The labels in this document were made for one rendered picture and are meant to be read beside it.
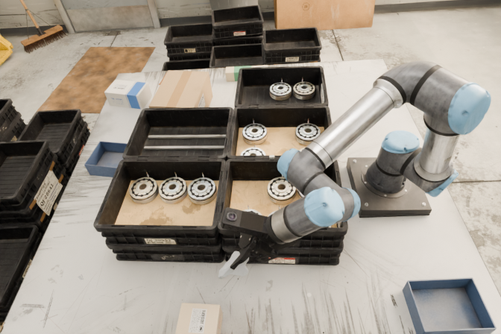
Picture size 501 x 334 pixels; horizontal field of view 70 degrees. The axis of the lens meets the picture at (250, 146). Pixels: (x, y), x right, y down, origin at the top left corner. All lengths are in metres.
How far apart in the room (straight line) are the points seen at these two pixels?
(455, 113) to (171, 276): 1.01
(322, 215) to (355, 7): 3.53
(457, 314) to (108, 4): 4.15
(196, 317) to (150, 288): 0.23
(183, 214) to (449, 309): 0.91
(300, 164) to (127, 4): 3.76
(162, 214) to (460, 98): 0.98
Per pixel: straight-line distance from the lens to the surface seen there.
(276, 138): 1.52
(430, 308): 1.34
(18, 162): 2.38
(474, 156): 2.90
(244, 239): 0.88
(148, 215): 1.35
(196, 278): 1.33
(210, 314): 1.19
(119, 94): 2.02
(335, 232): 1.13
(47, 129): 2.71
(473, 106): 0.96
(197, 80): 1.85
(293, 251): 1.23
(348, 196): 0.85
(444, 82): 0.98
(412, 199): 1.51
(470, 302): 1.40
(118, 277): 1.41
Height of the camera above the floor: 1.88
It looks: 45 degrees down
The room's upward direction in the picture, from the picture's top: 5 degrees counter-clockwise
